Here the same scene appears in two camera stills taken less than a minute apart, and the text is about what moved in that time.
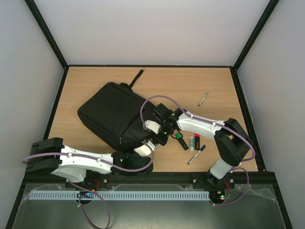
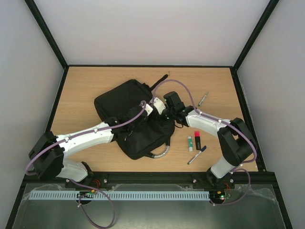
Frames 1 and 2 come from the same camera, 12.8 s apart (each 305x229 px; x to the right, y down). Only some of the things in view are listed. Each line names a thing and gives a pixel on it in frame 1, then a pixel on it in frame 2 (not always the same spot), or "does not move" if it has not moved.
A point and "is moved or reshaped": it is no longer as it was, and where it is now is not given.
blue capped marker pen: (196, 154) does not move
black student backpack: (117, 114) is moved or reshaped
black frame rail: (264, 178) does not move
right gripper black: (157, 115) → (164, 116)
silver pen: (203, 98) does not move
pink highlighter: (197, 141) does not move
